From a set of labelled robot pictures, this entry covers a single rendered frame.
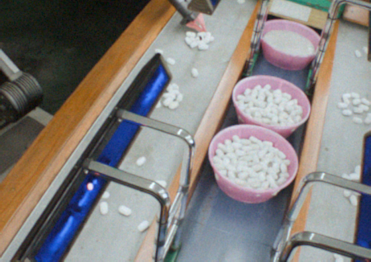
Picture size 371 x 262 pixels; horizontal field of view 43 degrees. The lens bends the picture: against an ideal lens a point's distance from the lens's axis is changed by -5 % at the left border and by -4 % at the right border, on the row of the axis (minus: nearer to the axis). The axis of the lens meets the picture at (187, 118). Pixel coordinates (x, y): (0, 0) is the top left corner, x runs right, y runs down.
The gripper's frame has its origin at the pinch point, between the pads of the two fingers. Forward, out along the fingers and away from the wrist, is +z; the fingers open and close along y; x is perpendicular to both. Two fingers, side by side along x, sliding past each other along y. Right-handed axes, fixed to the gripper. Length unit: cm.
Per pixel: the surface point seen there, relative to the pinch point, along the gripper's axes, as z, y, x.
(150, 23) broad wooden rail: -15.9, -5.8, 13.0
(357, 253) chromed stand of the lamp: 18, -111, -63
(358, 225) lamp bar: 23, -100, -60
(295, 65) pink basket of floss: 32.2, 1.7, -20.9
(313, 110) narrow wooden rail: 36, -31, -32
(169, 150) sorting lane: 8, -65, -4
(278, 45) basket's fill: 24.0, 8.3, -17.4
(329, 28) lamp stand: 19, -15, -48
